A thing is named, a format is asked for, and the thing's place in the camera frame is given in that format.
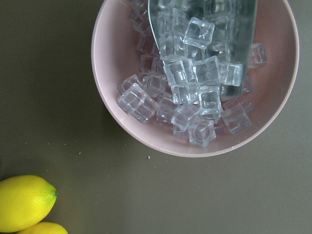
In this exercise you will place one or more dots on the pink bowl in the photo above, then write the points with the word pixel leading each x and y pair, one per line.
pixel 114 58

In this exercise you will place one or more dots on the clear ice cube top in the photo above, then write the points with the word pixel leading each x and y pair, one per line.
pixel 199 33

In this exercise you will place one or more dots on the metal ice scoop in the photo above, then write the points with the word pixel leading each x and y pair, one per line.
pixel 235 29

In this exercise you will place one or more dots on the yellow lemon near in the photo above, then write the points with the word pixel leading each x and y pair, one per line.
pixel 25 200

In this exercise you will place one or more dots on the yellow lemon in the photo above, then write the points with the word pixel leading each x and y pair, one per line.
pixel 25 200
pixel 45 228

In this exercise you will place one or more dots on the yellow lemon far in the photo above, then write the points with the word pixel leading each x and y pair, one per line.
pixel 45 228

